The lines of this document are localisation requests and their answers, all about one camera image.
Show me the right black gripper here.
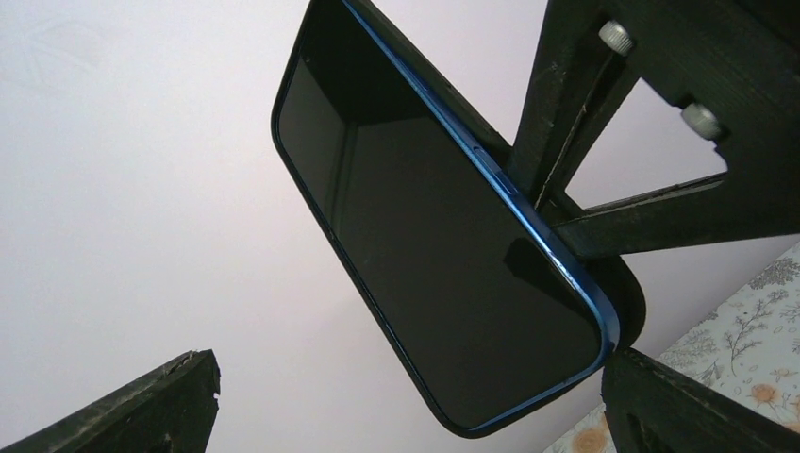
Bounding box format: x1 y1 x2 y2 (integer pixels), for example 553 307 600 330
506 0 799 258

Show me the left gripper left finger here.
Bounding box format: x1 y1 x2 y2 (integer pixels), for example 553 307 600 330
1 349 221 453

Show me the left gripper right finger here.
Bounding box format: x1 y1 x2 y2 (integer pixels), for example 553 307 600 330
601 348 799 453

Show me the black phone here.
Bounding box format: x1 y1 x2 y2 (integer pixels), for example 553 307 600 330
275 0 621 432

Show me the black phone case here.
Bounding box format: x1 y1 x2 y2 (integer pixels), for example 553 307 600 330
270 0 647 439

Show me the floral table mat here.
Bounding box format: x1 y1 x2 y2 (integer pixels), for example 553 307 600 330
552 247 799 452

